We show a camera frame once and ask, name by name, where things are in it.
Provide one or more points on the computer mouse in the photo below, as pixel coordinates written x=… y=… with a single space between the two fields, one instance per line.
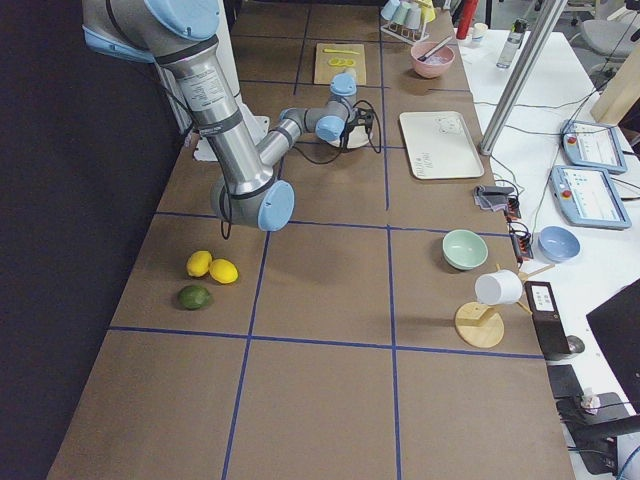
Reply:
x=575 y=345

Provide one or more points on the lemon slices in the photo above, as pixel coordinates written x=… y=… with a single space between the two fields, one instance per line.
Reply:
x=341 y=62

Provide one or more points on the yellow plastic knife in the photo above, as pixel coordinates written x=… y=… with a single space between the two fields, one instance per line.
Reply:
x=341 y=51

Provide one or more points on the cup rack with rod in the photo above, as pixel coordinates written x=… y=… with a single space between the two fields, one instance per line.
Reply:
x=407 y=21

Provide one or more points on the yellow lemon right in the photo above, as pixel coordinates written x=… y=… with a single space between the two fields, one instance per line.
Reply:
x=223 y=271

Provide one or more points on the wooden cutting board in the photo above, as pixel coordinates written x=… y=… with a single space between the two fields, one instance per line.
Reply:
x=323 y=73

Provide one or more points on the green lime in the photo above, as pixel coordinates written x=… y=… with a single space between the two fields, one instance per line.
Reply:
x=194 y=297

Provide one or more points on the paper cup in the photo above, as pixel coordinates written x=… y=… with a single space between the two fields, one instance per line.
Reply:
x=478 y=32

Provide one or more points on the green bowl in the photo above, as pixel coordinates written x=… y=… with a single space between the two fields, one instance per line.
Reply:
x=464 y=249

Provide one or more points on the wooden mug stand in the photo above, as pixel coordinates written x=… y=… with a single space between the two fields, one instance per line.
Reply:
x=481 y=325

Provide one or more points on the white plate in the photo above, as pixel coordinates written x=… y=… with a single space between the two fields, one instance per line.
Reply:
x=357 y=138

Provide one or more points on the white mug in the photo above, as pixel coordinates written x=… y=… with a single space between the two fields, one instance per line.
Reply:
x=499 y=288

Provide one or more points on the blue bowl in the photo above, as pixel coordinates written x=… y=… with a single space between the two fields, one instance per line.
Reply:
x=558 y=244

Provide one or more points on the electronics board with wires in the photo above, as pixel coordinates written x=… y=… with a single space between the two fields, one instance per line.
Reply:
x=520 y=235

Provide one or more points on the yellow lemon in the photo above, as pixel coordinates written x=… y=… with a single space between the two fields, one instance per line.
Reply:
x=198 y=263
x=223 y=271

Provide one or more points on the clear water bottle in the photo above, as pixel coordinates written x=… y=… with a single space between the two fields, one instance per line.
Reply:
x=512 y=43

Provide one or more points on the aluminium frame post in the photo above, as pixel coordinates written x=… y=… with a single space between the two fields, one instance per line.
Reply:
x=547 y=20

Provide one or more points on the black handled utensil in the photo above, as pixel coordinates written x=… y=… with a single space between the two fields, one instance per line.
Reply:
x=435 y=49

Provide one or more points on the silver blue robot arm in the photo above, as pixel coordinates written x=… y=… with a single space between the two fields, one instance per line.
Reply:
x=181 y=36

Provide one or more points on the grey folded cloth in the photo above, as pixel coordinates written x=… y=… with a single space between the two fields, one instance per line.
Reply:
x=494 y=198

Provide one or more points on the black device box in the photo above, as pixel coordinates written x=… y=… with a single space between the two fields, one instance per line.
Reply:
x=546 y=319

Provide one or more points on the office chair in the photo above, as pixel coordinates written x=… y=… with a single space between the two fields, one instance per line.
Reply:
x=613 y=39

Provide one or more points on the yellow lemon left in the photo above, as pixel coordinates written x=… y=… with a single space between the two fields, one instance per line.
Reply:
x=198 y=263

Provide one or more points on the lower teach pendant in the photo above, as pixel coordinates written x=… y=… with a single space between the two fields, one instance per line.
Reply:
x=587 y=197

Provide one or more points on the teach pendant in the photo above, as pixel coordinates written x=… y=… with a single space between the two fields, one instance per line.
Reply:
x=587 y=197
x=592 y=144

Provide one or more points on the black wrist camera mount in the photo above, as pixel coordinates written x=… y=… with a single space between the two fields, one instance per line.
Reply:
x=362 y=117

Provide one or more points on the cream tray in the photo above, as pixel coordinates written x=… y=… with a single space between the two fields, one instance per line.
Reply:
x=440 y=146

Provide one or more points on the black monitor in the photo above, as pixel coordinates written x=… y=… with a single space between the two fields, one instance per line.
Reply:
x=615 y=326

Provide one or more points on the pink bowl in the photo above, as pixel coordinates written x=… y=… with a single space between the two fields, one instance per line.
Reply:
x=436 y=64

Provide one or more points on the upper teach pendant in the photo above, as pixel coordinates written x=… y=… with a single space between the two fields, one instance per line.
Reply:
x=592 y=144

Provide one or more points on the red bottle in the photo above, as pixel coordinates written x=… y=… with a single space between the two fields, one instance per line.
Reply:
x=467 y=12

